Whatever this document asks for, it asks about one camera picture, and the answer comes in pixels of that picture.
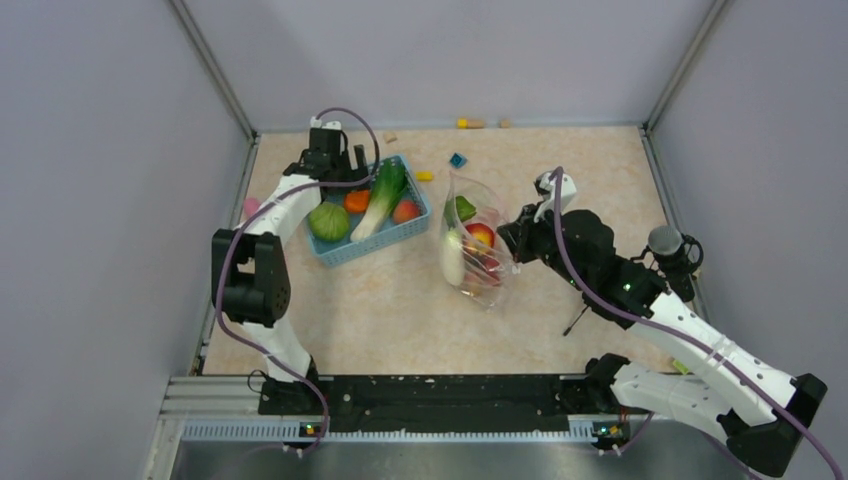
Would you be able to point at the light blue plastic basket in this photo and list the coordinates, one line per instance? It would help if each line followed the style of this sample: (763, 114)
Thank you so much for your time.
(333, 254)

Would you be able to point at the green apple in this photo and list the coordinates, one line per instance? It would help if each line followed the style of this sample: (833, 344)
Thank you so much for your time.
(329, 222)

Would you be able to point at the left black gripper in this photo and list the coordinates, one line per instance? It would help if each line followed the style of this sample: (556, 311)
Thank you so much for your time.
(361, 170)

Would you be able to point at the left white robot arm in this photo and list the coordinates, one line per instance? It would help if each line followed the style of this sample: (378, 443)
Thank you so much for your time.
(251, 288)

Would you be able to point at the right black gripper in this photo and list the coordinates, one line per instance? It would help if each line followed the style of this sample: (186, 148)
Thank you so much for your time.
(519, 233)

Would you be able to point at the clear pink-dotted zip bag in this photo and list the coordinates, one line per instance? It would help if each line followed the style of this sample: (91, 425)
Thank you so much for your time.
(490, 211)

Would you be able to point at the red yellow apple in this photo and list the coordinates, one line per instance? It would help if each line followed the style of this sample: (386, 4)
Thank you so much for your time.
(482, 233)

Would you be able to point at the black microphone on stand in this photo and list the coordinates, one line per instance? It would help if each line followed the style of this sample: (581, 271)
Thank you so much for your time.
(667, 264)

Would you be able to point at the red cherry bunch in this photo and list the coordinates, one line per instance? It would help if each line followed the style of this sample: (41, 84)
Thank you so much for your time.
(483, 273)

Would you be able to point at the blue square block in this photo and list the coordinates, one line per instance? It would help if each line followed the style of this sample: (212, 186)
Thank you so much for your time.
(458, 160)

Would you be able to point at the red peach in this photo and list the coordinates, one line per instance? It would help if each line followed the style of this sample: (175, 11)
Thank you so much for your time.
(405, 211)

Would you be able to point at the small green block front right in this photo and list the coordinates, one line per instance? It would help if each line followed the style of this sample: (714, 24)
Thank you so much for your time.
(680, 367)

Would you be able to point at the pink cylindrical bottle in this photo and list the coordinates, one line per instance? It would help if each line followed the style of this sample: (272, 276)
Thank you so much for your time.
(250, 206)

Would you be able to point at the green leafy vegetable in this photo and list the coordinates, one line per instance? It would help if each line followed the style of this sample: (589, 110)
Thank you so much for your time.
(386, 192)

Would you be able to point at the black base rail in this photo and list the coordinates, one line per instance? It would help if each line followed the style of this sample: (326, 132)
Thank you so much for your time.
(462, 407)

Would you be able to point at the white radish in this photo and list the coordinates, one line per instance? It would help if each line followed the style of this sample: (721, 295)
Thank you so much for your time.
(456, 211)

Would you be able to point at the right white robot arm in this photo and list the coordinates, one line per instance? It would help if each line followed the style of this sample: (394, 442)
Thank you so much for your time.
(759, 413)

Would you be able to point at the orange pumpkin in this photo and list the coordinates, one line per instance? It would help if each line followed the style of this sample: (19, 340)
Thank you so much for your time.
(356, 202)

